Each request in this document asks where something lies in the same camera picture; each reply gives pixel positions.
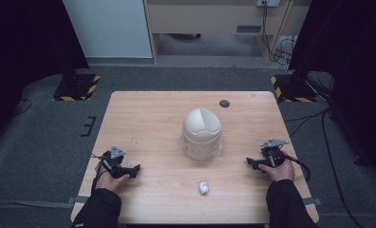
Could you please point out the black stand base striped edge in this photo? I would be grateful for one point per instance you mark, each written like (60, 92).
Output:
(77, 87)
(292, 90)

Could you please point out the beige wooden desk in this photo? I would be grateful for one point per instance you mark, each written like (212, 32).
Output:
(205, 17)

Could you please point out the person's right hand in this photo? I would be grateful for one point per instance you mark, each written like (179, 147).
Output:
(284, 172)

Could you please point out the white dome-lid trash can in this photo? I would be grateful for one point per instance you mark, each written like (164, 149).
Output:
(201, 133)

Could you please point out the black round table grommet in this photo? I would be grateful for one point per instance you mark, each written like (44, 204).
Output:
(224, 103)

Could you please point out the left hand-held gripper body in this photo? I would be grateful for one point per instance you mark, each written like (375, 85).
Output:
(113, 164)

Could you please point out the black curtain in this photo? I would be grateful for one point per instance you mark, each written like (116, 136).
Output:
(21, 47)
(350, 63)

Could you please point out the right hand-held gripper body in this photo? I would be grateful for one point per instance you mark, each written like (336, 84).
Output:
(273, 155)

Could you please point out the person's left hand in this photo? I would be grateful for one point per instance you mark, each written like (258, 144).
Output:
(110, 183)

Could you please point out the grey power strip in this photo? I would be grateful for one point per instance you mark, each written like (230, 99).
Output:
(267, 3)

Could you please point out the crumpled white paper ball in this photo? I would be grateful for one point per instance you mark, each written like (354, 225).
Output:
(203, 188)

